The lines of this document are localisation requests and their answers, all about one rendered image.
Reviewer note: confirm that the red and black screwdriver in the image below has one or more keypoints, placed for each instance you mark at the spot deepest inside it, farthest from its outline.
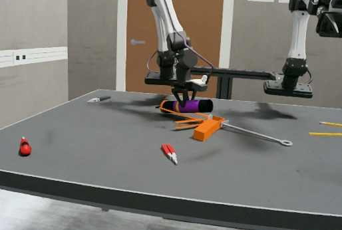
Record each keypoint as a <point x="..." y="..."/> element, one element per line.
<point x="25" y="147"/>

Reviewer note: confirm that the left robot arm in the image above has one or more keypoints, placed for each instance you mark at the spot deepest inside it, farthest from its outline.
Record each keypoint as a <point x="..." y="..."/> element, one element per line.
<point x="295" y="64"/>

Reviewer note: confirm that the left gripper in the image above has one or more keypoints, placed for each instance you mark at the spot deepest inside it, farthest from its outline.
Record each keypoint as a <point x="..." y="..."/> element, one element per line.
<point x="329" y="26"/>

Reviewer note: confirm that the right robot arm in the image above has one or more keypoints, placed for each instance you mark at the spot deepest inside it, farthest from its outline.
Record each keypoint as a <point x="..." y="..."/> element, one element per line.
<point x="168" y="42"/>

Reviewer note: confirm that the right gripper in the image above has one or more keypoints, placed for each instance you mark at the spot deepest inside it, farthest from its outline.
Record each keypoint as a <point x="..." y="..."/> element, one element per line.
<point x="184" y="84"/>

